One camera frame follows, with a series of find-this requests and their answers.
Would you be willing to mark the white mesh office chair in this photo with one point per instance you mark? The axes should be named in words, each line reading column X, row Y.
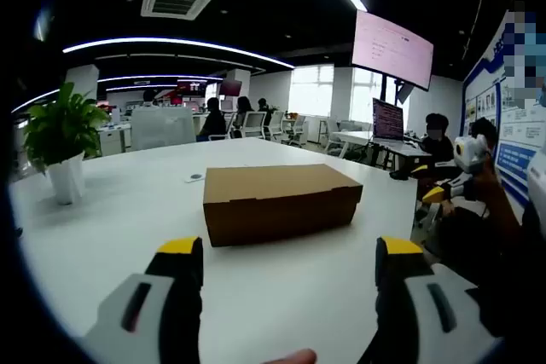
column 276, row 123
column 253, row 123
column 297, row 127

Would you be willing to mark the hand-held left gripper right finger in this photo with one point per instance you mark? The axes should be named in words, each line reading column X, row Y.
column 396, row 296

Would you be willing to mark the blue white wall poster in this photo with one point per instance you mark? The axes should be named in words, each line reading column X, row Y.
column 512, row 151

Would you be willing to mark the open laptop on stand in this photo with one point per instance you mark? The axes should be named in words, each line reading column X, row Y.
column 388, row 121

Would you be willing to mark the large pink wall screen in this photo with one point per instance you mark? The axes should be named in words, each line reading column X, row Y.
column 388, row 48

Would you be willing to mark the brown cardboard shoe box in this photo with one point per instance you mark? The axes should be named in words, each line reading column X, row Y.
column 277, row 193

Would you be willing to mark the translucent white partition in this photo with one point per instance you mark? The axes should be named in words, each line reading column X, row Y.
column 162, row 129

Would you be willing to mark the round table grommet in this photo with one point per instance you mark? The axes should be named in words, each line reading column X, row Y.
column 195, row 177

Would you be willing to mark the white ceiling air vent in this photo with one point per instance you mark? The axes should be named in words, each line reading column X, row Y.
column 179, row 1

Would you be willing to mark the green plant in white pot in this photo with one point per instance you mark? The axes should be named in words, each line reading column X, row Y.
column 64, row 125

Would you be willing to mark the white office desk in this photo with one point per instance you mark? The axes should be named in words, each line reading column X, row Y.
column 358, row 137

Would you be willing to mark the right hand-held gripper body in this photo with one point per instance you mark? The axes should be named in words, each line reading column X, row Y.
column 467, row 155

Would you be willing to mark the bright window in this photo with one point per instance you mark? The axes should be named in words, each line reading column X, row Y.
column 311, row 91

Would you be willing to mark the person's black shirt torso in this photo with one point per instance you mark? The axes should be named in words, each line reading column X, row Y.
column 469, row 240

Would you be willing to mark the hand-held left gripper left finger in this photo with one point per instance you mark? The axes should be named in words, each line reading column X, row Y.
column 183, row 296

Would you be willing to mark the person's left hand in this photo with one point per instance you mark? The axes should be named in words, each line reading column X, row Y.
column 298, row 357

